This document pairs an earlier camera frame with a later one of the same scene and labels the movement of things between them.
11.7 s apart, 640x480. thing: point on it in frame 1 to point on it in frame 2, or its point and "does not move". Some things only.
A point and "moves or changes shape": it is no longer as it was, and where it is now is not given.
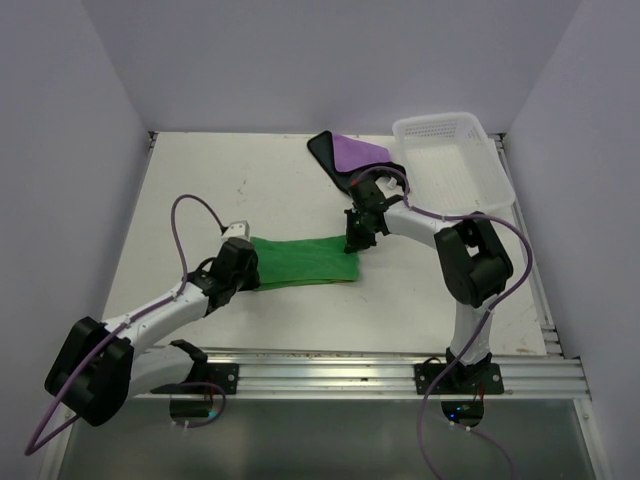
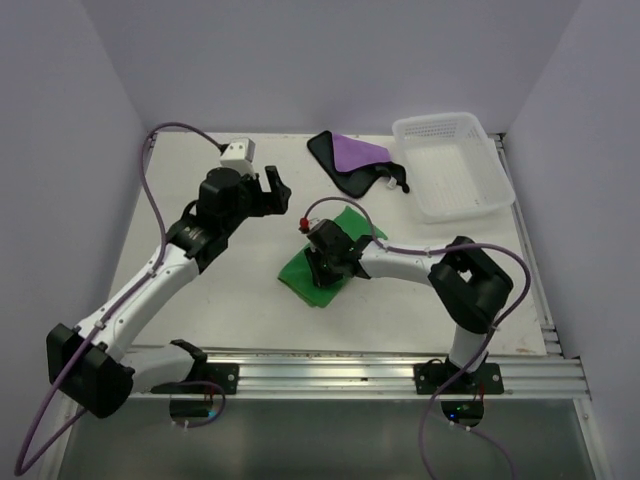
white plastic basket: x=451 y=166 does not move
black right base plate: x=459 y=379 does not move
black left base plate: x=225 y=375 does not move
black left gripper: x=252 y=281 to x=279 y=193
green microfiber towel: x=290 y=262 moves or changes shape
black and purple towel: x=342 y=156 does not move
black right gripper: x=353 y=243 to x=320 y=278
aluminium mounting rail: x=392 y=376 does not move
